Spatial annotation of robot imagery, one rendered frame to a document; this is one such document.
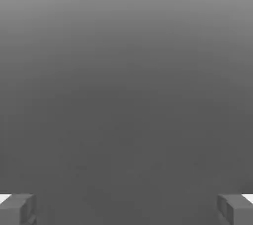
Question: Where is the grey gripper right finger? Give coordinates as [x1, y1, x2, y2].
[216, 193, 253, 225]

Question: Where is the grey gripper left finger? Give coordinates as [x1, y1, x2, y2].
[0, 193, 38, 225]

